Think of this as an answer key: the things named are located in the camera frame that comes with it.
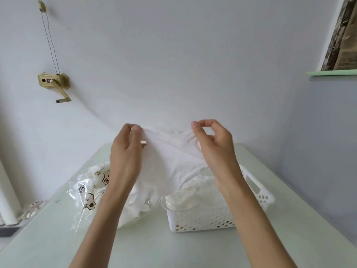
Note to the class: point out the stack of white gloves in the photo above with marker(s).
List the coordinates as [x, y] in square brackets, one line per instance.
[195, 198]

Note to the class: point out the white column radiator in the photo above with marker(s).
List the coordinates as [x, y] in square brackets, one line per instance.
[8, 198]

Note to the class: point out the person's right hand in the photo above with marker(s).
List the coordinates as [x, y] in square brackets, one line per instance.
[220, 153]

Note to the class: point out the pale green shelf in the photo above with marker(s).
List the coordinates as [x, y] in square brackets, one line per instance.
[332, 72]

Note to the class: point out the person's right forearm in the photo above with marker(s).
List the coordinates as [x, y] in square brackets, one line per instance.
[256, 231]

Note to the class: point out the clear bear-print plastic bag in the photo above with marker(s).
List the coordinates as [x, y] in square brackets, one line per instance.
[83, 192]

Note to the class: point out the white perforated plastic basket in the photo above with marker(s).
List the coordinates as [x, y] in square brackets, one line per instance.
[200, 220]

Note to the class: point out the white cotton glove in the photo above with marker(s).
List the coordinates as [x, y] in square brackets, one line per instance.
[173, 159]

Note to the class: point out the person's left hand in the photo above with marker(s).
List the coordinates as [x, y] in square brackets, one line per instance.
[125, 161]

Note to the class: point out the brass wall crank winch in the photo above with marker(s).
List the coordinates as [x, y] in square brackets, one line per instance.
[62, 80]

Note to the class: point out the person's left forearm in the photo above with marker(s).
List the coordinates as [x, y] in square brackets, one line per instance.
[103, 231]

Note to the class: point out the white radiator valve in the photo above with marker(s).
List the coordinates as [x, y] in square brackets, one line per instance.
[33, 207]

